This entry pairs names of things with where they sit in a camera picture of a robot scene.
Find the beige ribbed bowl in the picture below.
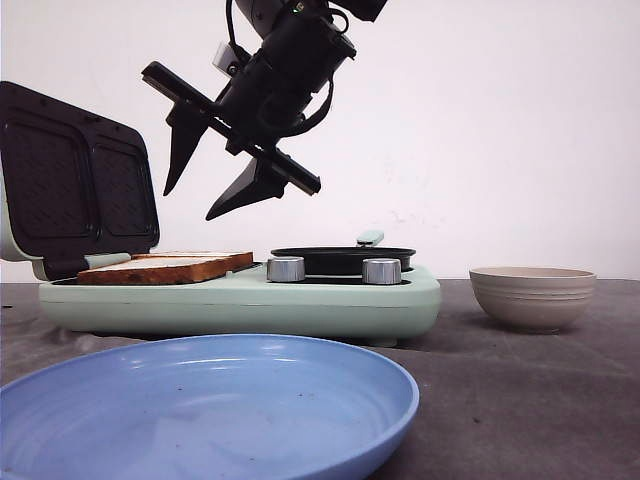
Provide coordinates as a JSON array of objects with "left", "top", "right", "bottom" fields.
[{"left": 469, "top": 266, "right": 597, "bottom": 332}]

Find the white bread slice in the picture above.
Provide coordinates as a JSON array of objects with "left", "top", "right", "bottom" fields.
[
  {"left": 77, "top": 258, "right": 254, "bottom": 285},
  {"left": 131, "top": 251, "right": 254, "bottom": 266}
]

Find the left silver control knob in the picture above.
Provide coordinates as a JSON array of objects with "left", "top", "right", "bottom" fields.
[{"left": 267, "top": 256, "right": 306, "bottom": 283}]

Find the mint green breakfast maker base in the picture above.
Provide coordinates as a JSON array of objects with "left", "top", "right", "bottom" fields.
[{"left": 39, "top": 264, "right": 441, "bottom": 345}]

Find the right silver control knob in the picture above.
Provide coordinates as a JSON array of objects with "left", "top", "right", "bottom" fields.
[{"left": 362, "top": 258, "right": 402, "bottom": 285}]

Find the blue round plate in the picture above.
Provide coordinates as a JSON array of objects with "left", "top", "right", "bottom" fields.
[{"left": 1, "top": 335, "right": 420, "bottom": 479}]

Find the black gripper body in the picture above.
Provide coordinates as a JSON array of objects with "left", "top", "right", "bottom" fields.
[{"left": 142, "top": 9, "right": 356, "bottom": 194}]

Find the black round frying pan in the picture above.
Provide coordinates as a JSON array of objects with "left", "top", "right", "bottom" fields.
[{"left": 271, "top": 230, "right": 416, "bottom": 276}]

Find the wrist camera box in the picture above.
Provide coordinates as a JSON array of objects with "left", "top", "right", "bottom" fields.
[{"left": 212, "top": 42, "right": 250, "bottom": 77}]

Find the silver control knob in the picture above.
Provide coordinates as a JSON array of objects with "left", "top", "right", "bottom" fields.
[
  {"left": 362, "top": 258, "right": 402, "bottom": 285},
  {"left": 267, "top": 256, "right": 306, "bottom": 283}
]

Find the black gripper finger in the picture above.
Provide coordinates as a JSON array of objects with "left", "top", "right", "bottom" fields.
[
  {"left": 163, "top": 102, "right": 208, "bottom": 196},
  {"left": 206, "top": 158, "right": 289, "bottom": 221}
]

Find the mint green hinged lid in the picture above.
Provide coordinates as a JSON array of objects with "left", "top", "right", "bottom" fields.
[{"left": 1, "top": 81, "right": 160, "bottom": 280}]

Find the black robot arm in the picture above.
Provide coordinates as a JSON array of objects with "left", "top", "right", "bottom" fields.
[{"left": 142, "top": 1, "right": 385, "bottom": 219}]

